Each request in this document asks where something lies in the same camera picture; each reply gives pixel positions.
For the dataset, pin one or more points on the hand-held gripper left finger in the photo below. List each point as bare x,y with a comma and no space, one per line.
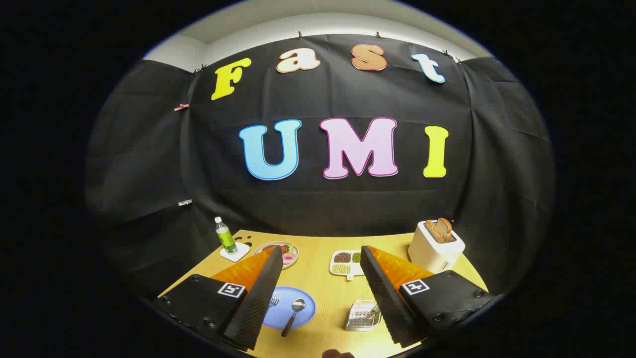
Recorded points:
258,303

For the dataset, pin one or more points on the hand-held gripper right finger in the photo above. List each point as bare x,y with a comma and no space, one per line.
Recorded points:
385,298

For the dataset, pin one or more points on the metal drainer basket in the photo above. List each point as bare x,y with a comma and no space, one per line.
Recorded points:
362,318

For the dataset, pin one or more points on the blue plate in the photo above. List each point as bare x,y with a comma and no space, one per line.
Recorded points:
303,315

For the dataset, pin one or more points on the white divided dish with beans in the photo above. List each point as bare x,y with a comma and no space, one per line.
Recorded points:
345,263

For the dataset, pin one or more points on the white square coaster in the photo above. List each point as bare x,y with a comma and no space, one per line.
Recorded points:
240,253

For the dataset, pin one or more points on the plate of food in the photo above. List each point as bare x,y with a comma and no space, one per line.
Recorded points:
289,256

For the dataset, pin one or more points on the white toaster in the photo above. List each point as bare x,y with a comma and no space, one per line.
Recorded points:
432,253

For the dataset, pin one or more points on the green drink bottle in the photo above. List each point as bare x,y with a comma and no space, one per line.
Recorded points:
225,237

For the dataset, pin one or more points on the toasted bread slice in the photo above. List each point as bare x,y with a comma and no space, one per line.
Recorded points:
432,231
445,227

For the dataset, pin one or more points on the red clip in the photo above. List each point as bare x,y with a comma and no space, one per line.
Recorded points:
181,107

